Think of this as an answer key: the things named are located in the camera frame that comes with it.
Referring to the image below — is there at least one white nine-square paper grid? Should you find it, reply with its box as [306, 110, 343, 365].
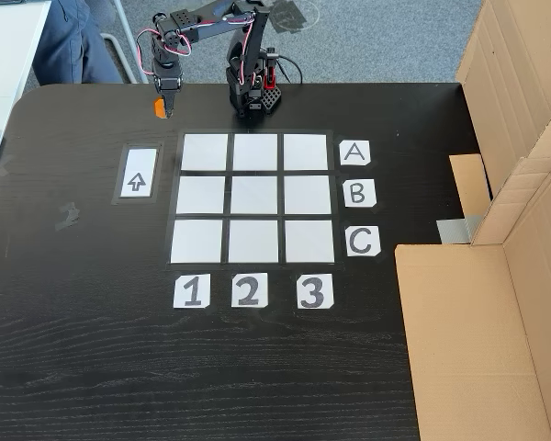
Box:
[165, 129, 347, 271]

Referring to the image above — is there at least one white arrow paper sheet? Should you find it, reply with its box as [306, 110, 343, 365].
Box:
[118, 147, 159, 199]

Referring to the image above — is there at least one person in blue trousers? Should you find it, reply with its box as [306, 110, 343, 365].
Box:
[32, 0, 126, 85]

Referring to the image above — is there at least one red and black clamp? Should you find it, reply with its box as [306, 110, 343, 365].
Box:
[263, 45, 280, 91]

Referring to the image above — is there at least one white table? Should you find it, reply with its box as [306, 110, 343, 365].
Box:
[0, 0, 52, 130]

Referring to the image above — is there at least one paper sheet number 1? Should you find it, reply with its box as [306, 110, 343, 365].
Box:
[173, 274, 211, 309]

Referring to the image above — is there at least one paper sheet letter A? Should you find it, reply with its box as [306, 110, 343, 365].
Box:
[339, 140, 372, 166]

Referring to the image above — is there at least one paper sheet number 2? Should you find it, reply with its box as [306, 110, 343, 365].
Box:
[231, 272, 269, 308]

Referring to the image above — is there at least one paper sheet letter B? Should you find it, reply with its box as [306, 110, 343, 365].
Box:
[343, 179, 377, 209]

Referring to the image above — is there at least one paper sheet letter C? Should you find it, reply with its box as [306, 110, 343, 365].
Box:
[345, 226, 381, 257]

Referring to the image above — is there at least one paper sheet number 3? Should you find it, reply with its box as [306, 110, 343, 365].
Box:
[297, 274, 335, 310]

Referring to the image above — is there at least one grey tape piece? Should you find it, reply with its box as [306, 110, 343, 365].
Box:
[435, 214, 484, 245]

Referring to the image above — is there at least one brown cardboard box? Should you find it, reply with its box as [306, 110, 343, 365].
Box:
[394, 155, 551, 441]
[448, 0, 551, 244]

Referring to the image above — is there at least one white metal frame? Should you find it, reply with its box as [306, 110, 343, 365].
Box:
[101, 0, 150, 85]

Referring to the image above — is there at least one black cable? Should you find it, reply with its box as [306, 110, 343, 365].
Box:
[275, 54, 305, 86]

